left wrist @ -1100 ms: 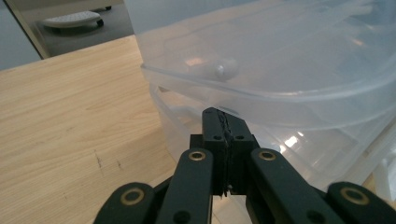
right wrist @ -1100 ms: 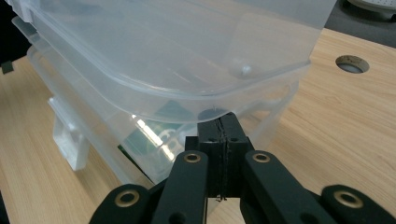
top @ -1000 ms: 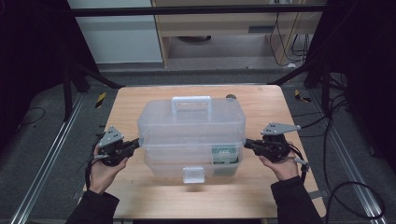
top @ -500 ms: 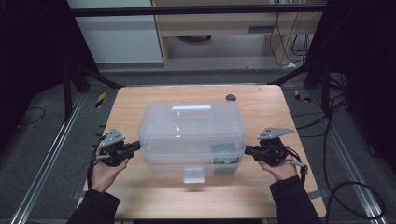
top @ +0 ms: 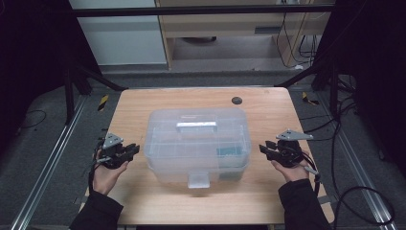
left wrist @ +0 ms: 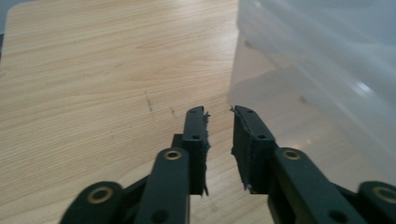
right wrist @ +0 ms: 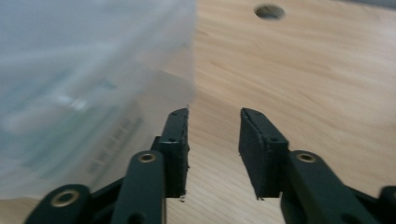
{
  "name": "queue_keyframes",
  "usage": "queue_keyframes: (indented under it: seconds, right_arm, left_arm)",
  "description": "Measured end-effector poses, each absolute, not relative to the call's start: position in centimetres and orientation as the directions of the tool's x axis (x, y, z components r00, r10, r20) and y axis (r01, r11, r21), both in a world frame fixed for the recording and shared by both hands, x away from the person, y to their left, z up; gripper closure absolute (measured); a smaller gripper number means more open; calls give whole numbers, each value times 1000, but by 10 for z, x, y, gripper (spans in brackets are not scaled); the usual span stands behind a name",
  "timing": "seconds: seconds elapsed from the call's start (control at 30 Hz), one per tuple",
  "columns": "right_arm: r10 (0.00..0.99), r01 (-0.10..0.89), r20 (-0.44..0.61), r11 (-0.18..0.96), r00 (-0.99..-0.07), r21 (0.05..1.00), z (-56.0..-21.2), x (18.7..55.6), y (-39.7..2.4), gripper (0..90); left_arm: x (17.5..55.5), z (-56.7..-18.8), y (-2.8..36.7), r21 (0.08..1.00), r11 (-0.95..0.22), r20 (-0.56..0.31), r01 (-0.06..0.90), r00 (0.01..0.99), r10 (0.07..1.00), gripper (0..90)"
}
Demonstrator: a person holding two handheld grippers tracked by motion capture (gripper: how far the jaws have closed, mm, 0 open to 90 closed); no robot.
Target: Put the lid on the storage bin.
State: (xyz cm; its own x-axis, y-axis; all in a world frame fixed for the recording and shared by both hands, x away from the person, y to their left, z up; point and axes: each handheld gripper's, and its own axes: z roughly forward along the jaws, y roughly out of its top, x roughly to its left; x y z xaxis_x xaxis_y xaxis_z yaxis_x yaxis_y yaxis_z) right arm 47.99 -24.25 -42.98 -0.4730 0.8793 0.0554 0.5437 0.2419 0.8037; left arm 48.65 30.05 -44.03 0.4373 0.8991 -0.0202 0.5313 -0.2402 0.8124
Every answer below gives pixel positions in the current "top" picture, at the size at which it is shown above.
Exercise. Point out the aluminium floor rail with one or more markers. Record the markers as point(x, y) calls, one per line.
point(48, 166)
point(360, 172)

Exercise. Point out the black horizontal frame bar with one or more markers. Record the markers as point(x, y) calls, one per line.
point(191, 11)

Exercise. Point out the clear plastic storage box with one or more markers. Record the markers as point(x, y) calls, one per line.
point(185, 150)

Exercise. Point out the green white packet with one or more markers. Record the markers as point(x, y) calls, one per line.
point(228, 151)

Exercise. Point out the white cabinet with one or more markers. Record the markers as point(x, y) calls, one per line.
point(124, 44)

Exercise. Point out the person's right hand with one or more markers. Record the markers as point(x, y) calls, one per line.
point(295, 174)

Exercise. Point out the person's left hand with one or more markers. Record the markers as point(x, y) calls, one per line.
point(103, 180)

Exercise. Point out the light wooden desk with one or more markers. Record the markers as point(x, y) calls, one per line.
point(223, 27)

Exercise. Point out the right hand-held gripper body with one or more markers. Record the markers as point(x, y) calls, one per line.
point(288, 153)

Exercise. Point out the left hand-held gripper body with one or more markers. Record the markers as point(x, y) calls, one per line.
point(111, 156)

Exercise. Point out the yellow black floor tape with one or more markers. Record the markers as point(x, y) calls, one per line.
point(103, 103)
point(308, 98)

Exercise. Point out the round black table grommet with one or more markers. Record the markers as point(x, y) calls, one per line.
point(236, 100)

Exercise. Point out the black metal stand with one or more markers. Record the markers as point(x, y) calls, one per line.
point(68, 96)
point(333, 92)

